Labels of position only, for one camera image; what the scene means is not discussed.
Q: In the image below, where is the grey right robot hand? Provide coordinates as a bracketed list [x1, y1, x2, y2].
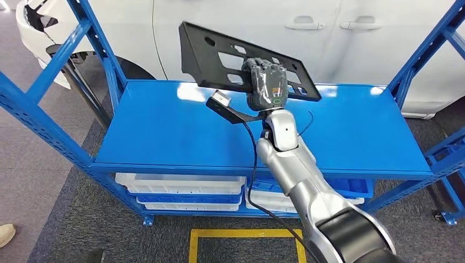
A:
[241, 58, 290, 112]

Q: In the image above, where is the black plastic car part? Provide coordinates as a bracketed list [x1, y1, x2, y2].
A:
[178, 21, 322, 102]

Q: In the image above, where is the blue metal shelf rack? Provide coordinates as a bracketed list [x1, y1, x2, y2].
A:
[0, 0, 465, 227]
[425, 143, 465, 227]

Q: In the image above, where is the white car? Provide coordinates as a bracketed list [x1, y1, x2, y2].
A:
[16, 0, 465, 121]

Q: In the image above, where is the clear white plastic bin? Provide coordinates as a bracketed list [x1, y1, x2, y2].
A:
[115, 173, 247, 196]

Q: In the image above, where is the black car wheel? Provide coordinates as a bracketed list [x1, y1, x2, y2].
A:
[47, 43, 157, 121]

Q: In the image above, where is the yellow floor tape square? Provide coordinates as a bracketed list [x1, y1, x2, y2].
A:
[188, 228, 308, 263]

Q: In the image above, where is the person's shoe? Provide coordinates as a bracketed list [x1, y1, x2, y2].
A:
[0, 223, 16, 249]

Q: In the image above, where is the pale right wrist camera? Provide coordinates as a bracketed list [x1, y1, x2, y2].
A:
[205, 89, 264, 125]

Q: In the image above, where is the thin black wire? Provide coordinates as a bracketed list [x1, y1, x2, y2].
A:
[297, 110, 314, 137]

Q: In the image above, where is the white car door handle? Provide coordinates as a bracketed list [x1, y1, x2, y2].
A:
[283, 15, 326, 31]
[339, 15, 384, 31]

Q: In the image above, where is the black camera cable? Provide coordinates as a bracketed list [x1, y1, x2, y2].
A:
[241, 121, 321, 263]

